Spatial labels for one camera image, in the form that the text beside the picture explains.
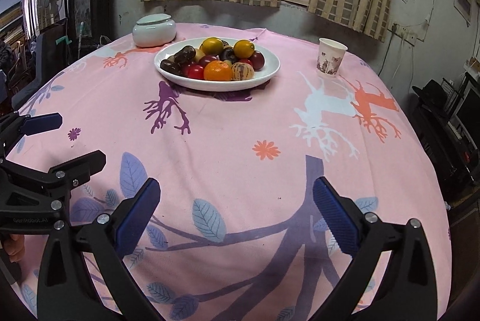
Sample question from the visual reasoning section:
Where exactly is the red cherry tomato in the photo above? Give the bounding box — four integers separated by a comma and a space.
185, 64, 204, 80

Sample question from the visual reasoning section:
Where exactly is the dark purple plum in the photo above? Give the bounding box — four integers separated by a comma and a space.
198, 55, 218, 68

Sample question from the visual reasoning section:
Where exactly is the large orange tangerine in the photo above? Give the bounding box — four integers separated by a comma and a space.
203, 60, 233, 81

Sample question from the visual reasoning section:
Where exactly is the yellow-green round fruit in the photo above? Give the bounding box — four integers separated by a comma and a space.
200, 37, 224, 56

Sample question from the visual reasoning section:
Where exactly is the red tomato front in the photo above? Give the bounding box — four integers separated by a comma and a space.
238, 58, 253, 66

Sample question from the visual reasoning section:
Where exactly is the orange-yellow round fruit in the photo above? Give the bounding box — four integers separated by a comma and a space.
233, 40, 256, 59

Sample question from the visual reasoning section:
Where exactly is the dark water chestnut front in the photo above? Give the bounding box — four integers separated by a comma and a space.
160, 59, 183, 76

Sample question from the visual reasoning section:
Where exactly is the pale yellow round fruit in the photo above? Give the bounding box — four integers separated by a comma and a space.
193, 49, 205, 63

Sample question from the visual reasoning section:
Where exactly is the person's left hand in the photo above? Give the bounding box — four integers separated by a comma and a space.
3, 234, 25, 263

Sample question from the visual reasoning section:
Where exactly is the standing fan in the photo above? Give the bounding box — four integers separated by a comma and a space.
37, 0, 64, 30

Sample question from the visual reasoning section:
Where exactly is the white ceramic lidded jar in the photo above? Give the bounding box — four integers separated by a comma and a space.
132, 13, 176, 48

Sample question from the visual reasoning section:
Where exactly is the pink patterned tablecloth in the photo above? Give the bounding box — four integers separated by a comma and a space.
9, 24, 452, 320

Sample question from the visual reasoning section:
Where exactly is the black metal shelf rack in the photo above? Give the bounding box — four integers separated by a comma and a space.
412, 80, 479, 203

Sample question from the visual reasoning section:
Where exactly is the computer monitor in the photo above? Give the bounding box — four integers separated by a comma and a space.
450, 78, 479, 151

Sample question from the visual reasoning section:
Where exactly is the white oval plate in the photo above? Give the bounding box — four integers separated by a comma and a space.
154, 37, 281, 93

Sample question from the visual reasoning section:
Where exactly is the floral paper cup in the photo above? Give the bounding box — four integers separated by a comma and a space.
316, 38, 348, 77

